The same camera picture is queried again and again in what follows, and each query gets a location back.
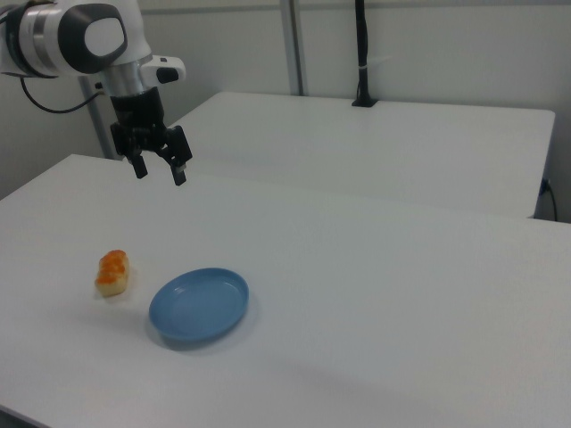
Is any blue plate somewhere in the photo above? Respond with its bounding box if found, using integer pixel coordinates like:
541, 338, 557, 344
148, 267, 251, 345

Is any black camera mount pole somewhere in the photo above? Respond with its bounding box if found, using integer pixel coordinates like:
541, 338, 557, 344
351, 0, 378, 108

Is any grey wall pillar strip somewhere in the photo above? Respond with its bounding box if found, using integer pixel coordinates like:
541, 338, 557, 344
279, 0, 310, 96

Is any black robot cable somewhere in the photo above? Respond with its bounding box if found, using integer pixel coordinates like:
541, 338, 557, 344
19, 76, 108, 114

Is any bread with orange topping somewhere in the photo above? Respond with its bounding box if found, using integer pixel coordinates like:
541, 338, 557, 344
95, 249, 131, 298

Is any black power cable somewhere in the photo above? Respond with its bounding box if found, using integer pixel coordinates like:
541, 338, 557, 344
540, 178, 559, 221

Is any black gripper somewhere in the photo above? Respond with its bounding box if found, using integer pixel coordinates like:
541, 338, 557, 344
109, 86, 194, 187

